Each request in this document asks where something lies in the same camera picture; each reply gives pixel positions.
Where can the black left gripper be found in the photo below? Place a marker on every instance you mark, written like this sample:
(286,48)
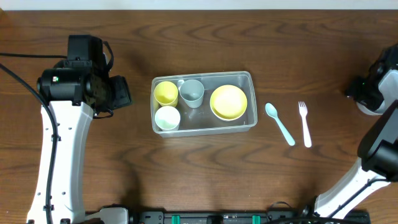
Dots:
(121,92)

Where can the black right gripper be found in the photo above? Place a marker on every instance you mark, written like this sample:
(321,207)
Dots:
(352,91)

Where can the grey plastic bowl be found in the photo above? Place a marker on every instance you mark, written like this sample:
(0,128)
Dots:
(366,111)

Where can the yellow plastic cup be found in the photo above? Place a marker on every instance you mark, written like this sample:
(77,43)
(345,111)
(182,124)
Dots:
(165,94)

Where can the pale green plastic cup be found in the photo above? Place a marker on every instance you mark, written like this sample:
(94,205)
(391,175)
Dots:
(168,118)

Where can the grey plastic cup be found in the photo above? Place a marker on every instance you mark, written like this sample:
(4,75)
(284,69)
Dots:
(192,92)

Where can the yellow plastic bowl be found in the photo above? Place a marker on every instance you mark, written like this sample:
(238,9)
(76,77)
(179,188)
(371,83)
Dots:
(228,96)

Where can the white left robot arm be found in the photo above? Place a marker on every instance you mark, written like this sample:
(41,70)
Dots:
(58,196)

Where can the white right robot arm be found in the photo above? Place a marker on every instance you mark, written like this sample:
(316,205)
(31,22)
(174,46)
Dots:
(376,165)

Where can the clear plastic container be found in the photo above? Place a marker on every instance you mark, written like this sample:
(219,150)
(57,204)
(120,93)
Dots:
(202,121)

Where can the pink plastic fork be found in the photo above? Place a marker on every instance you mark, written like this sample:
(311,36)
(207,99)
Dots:
(306,133)

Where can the mint green plastic spoon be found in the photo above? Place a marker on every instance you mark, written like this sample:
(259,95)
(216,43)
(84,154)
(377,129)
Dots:
(272,112)

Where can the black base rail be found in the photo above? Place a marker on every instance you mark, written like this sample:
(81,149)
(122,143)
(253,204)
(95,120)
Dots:
(236,217)

